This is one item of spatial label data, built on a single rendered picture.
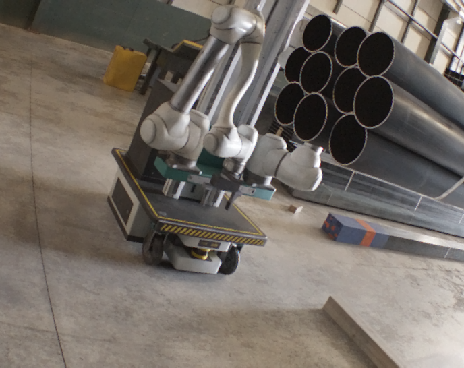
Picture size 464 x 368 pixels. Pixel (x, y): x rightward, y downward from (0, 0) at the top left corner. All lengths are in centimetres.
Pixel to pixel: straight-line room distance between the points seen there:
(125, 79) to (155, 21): 440
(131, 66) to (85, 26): 412
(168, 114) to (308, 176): 81
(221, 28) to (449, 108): 102
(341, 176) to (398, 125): 423
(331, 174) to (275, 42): 298
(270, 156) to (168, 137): 63
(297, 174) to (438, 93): 122
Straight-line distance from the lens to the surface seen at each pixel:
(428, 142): 145
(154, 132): 213
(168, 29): 1122
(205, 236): 246
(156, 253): 247
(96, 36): 1084
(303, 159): 254
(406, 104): 132
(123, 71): 683
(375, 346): 267
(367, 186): 588
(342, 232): 430
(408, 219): 644
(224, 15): 202
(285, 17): 266
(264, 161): 258
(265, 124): 754
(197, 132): 231
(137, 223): 257
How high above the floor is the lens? 123
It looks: 15 degrees down
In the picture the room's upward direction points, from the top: 24 degrees clockwise
